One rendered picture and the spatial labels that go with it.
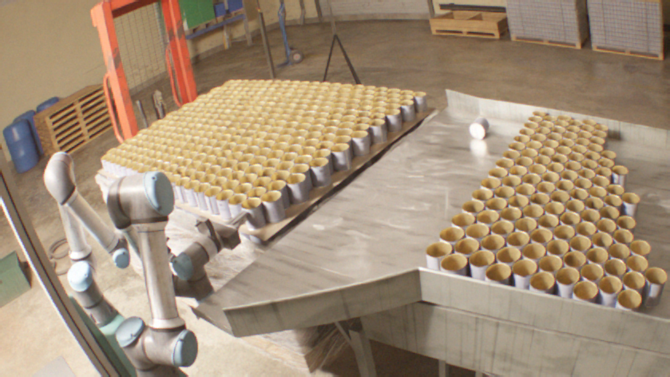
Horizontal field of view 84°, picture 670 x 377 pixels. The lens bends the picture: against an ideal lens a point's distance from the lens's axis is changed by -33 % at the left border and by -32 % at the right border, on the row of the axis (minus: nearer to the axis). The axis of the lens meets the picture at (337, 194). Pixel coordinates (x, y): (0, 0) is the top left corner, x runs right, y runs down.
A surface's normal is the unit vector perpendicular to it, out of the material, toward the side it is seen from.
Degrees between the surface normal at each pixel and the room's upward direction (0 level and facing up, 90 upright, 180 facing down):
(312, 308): 90
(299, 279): 0
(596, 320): 90
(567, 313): 90
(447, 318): 90
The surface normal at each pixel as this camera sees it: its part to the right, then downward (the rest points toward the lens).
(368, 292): 0.13, 0.45
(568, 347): -0.60, 0.47
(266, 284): -0.18, -0.87
